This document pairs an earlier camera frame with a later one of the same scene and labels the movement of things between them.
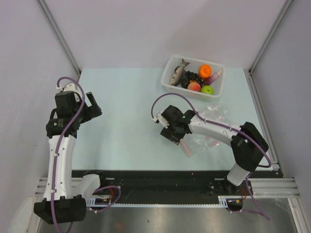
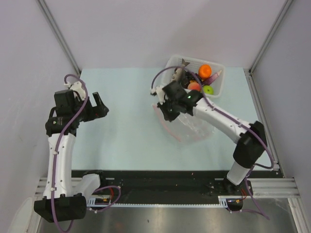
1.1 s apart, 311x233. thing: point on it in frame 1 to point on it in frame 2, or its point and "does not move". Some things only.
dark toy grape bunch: x=192 y=76 does not move
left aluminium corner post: x=45 y=7 does not move
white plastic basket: x=217 y=84 does not move
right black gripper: x=167 y=133 to x=167 y=117
